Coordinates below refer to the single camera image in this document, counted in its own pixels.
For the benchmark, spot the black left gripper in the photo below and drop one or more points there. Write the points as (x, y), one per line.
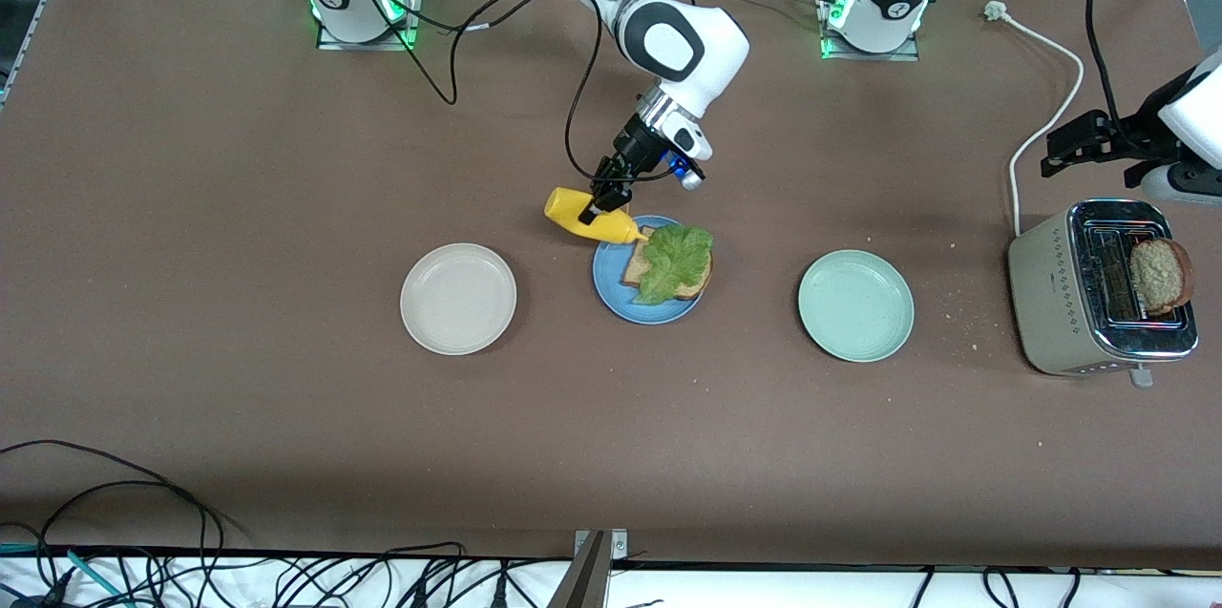
(1129, 133)

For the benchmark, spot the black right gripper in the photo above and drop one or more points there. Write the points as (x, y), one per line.
(632, 144)

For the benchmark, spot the yellow squeeze bottle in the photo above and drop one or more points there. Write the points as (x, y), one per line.
(568, 212)

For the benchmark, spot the brown bread slice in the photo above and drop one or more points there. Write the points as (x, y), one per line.
(635, 272)
(1160, 276)

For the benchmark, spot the green lettuce leaf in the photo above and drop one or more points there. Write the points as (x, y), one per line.
(673, 260)

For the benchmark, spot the blue plate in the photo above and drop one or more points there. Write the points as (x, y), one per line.
(611, 293)

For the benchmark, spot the cream plate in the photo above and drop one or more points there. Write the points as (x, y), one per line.
(458, 299)

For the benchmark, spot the pale green plate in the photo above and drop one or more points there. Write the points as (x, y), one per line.
(855, 305)

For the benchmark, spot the beige chrome toaster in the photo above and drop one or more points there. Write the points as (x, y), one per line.
(1045, 303)

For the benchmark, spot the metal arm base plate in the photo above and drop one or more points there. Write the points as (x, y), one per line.
(902, 54)
(415, 2)

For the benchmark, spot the aluminium camera post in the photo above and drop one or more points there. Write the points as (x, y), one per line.
(584, 584)

